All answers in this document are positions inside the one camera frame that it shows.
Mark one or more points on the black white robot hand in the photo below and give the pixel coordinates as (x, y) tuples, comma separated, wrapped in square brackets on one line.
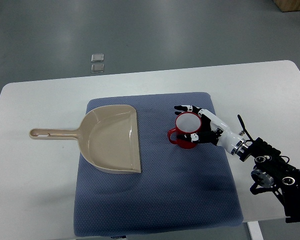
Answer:
[(213, 130)]

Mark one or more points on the red mug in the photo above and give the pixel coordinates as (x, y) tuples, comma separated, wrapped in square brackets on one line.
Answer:
[(185, 123)]

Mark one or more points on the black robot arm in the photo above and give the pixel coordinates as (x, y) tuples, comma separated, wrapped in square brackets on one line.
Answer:
[(273, 173)]

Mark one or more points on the beige plastic dustpan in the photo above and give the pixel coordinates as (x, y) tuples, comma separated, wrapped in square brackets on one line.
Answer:
[(107, 137)]

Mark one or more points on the blue fabric cushion mat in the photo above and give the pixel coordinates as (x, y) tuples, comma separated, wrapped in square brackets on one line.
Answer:
[(178, 189)]

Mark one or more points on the white table leg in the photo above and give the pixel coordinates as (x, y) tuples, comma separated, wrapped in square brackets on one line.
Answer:
[(255, 230)]

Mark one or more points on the upper metal floor plate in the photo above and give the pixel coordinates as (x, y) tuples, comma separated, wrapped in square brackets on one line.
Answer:
[(97, 57)]

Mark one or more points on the wooden box corner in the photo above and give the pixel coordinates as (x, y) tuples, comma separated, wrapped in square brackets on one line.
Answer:
[(288, 5)]

